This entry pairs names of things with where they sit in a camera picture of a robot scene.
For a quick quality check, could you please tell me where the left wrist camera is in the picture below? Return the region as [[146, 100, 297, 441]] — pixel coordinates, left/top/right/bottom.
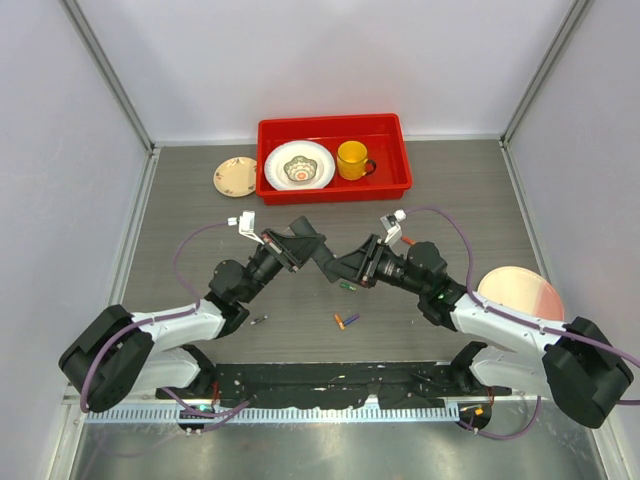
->
[[227, 210, 264, 245]]

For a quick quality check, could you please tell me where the black silver battery near base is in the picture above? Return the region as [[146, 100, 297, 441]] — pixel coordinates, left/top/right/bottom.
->
[[250, 315, 269, 326]]

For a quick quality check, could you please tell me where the yellow mug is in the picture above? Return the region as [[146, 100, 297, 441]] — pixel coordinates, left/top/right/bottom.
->
[[336, 140, 377, 181]]

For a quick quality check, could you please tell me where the orange battery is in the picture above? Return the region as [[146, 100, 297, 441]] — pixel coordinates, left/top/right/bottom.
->
[[333, 313, 346, 331]]

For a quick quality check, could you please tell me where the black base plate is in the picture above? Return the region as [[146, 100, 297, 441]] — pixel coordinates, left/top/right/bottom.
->
[[173, 362, 511, 410]]

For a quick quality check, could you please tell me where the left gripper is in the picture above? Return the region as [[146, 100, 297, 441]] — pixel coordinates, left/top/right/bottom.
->
[[240, 228, 325, 304]]

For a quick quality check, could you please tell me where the pink plate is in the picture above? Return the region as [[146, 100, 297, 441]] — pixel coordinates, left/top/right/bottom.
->
[[477, 266, 565, 322]]

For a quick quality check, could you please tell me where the beige floral saucer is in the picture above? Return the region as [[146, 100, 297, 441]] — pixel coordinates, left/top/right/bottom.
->
[[212, 157, 257, 198]]

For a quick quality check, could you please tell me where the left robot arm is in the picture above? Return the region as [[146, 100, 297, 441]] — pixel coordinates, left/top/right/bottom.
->
[[58, 229, 326, 413]]

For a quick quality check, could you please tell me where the black remote control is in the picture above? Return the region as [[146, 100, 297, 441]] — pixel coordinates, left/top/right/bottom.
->
[[289, 216, 341, 283]]

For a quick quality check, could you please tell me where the white plate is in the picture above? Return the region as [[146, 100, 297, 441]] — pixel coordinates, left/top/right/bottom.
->
[[263, 140, 336, 191]]

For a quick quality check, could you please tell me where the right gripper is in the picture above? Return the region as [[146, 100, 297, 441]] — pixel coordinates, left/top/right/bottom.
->
[[325, 234, 427, 296]]

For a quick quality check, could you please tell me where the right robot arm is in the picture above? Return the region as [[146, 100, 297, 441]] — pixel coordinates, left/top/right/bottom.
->
[[318, 235, 634, 428]]

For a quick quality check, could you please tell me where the perforated cable duct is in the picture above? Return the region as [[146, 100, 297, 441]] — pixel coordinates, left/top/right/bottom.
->
[[85, 401, 460, 425]]

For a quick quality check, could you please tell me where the blue purple battery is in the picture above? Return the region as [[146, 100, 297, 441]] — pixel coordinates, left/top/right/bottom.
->
[[343, 314, 360, 326]]

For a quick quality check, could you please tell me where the small patterned bowl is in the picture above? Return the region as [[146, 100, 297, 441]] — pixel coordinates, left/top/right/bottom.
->
[[283, 155, 318, 183]]

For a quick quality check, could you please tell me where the red plastic bin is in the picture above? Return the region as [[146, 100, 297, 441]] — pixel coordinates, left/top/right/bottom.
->
[[256, 113, 413, 205]]

